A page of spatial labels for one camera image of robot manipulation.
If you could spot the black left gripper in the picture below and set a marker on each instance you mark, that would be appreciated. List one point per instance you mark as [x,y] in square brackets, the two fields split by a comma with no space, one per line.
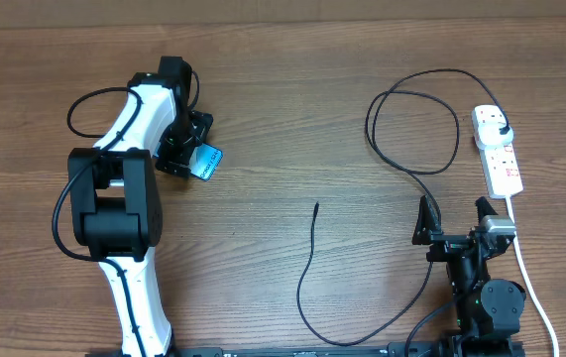
[200,122]

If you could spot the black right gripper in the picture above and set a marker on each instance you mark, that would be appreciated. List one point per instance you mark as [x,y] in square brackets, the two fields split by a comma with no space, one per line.
[425,232]

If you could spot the blue Galaxy smartphone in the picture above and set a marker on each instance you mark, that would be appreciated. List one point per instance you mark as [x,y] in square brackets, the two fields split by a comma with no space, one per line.
[204,161]

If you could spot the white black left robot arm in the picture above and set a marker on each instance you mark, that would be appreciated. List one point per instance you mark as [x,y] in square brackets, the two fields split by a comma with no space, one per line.
[116,210]

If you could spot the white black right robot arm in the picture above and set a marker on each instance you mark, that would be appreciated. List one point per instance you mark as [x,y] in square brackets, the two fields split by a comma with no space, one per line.
[488,310]

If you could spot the white charger adapter plug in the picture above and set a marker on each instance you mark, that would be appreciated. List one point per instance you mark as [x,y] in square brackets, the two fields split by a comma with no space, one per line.
[489,136]

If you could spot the white power strip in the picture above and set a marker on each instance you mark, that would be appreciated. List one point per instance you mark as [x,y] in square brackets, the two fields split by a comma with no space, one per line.
[499,164]

